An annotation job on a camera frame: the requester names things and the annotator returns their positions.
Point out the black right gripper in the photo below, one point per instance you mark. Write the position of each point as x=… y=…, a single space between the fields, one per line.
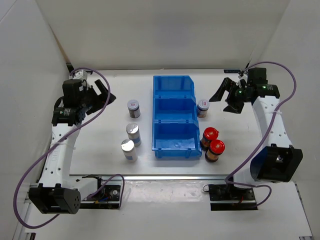
x=228 y=85

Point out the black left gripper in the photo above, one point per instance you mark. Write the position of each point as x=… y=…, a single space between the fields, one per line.
x=100 y=99

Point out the dark spice jar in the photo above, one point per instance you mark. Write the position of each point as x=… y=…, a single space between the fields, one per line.
x=133 y=108
x=202 y=108

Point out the silver-lid pepper jar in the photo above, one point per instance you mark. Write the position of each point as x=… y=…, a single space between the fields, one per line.
x=129 y=150
x=133 y=132

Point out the red-lid sauce jar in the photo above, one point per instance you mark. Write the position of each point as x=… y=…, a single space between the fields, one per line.
x=209 y=134
x=216 y=148

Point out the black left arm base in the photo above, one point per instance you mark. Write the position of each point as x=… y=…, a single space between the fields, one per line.
x=110 y=197

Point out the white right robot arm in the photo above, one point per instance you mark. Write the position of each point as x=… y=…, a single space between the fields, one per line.
x=275 y=159

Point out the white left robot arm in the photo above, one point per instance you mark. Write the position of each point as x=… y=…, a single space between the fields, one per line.
x=57 y=191

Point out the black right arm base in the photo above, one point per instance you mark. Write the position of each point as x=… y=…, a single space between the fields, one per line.
x=226 y=197

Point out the blue three-compartment plastic bin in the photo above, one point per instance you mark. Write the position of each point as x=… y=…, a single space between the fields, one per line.
x=175 y=125

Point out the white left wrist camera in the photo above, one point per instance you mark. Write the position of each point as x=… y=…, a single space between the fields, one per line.
x=79 y=75

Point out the aluminium frame rail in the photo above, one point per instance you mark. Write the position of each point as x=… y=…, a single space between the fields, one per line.
x=179 y=188

